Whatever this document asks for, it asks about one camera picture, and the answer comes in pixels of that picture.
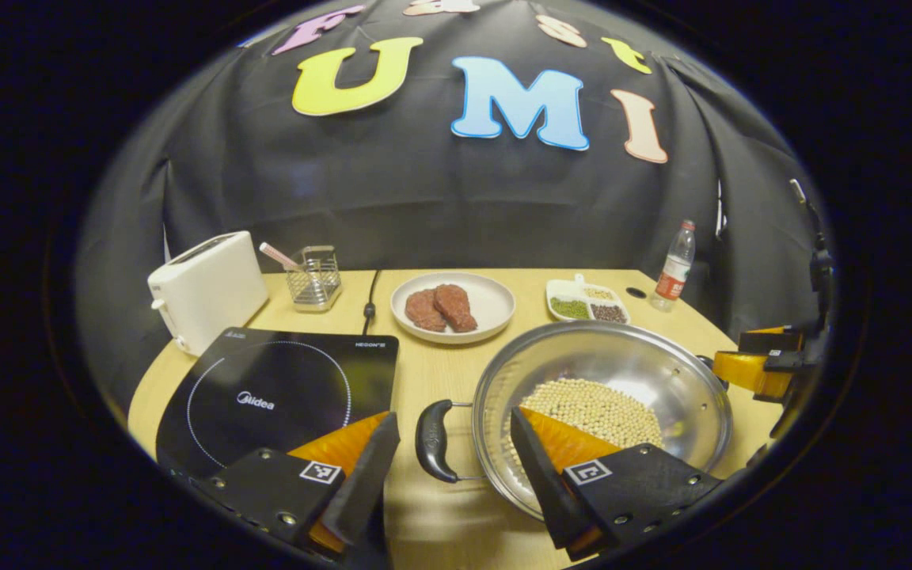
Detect plastic water bottle red label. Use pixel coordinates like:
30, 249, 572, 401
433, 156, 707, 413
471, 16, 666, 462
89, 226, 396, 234
650, 219, 697, 313

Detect black power cable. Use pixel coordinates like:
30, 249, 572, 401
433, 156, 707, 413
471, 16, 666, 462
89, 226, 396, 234
362, 269, 382, 336

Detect black backdrop cloth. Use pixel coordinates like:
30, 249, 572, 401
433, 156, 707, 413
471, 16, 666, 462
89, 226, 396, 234
76, 0, 829, 412

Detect white divided dish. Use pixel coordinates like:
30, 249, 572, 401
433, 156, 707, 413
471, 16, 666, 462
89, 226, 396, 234
545, 274, 630, 325

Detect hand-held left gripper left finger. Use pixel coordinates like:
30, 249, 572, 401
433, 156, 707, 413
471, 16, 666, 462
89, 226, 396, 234
191, 410, 401, 564

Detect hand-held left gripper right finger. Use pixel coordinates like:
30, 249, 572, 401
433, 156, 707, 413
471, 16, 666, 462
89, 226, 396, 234
510, 406, 724, 563

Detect round white plate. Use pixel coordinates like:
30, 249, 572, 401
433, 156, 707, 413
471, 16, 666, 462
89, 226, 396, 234
390, 272, 517, 345

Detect white toaster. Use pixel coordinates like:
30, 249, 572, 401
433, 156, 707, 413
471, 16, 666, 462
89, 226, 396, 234
147, 230, 269, 357

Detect steel pot with black handles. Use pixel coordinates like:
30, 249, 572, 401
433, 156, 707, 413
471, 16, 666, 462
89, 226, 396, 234
415, 320, 734, 523

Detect pile of soybeans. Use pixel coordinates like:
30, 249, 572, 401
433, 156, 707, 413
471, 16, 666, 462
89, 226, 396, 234
507, 378, 664, 476

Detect metal wire basket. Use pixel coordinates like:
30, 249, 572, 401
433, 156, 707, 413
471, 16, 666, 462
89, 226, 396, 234
285, 245, 343, 312

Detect pink stick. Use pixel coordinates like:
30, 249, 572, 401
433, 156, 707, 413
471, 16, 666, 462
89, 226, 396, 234
259, 241, 302, 272

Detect black induction cooktop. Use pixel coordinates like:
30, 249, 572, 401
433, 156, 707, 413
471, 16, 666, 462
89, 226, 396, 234
156, 327, 400, 480

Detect brown meat piece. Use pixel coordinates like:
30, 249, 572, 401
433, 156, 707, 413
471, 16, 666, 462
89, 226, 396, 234
405, 288, 447, 333
433, 283, 478, 333

